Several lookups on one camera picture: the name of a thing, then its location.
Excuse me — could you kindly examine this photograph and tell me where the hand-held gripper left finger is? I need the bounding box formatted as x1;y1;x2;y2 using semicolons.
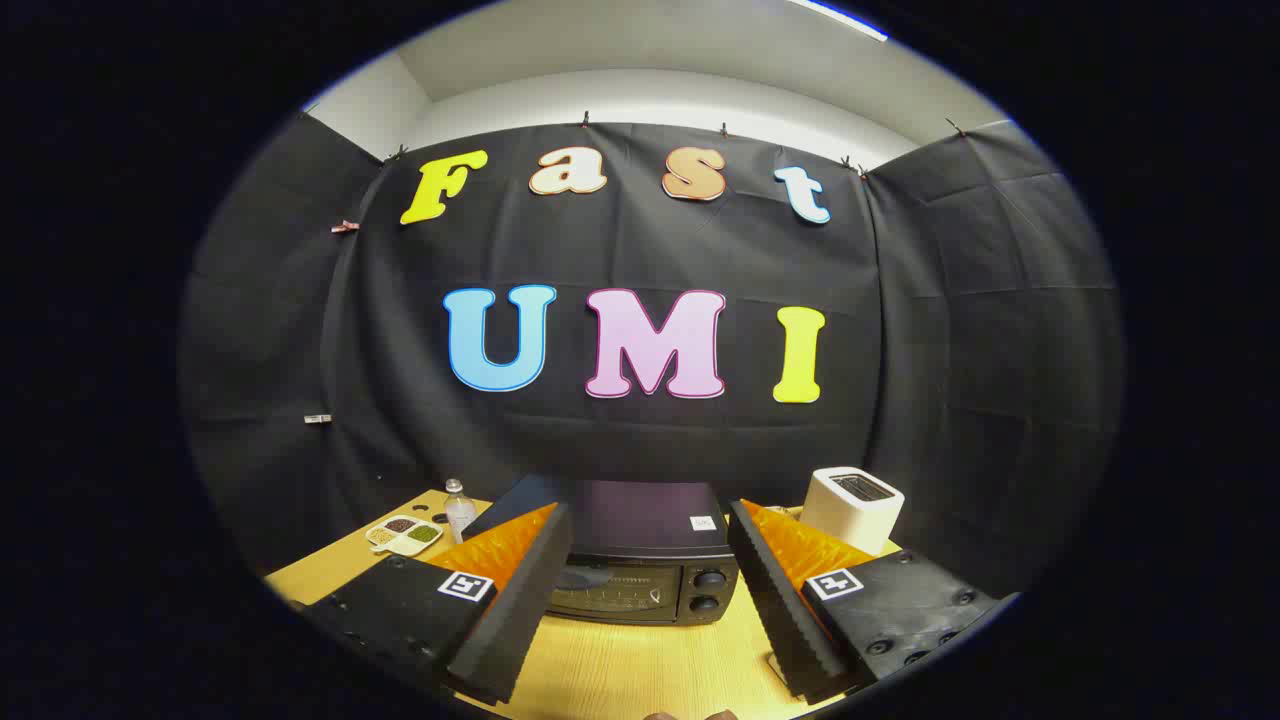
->
300;502;576;706

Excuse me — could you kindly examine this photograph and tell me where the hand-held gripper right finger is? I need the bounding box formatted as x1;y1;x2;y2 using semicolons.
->
727;498;1006;704

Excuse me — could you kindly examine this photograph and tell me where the black toaster oven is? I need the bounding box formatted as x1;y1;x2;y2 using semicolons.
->
462;475;741;627

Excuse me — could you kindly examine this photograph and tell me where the white pop-up toaster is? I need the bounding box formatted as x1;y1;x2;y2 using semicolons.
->
800;467;906;557

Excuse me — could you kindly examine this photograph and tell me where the clear plastic bottle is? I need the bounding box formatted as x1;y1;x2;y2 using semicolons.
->
444;479;478;544

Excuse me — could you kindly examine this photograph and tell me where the white divided grain dish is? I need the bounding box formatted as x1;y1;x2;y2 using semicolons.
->
365;514;444;557

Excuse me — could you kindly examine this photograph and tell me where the black backdrop cloth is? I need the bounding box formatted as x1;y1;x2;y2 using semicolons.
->
180;110;1126;601

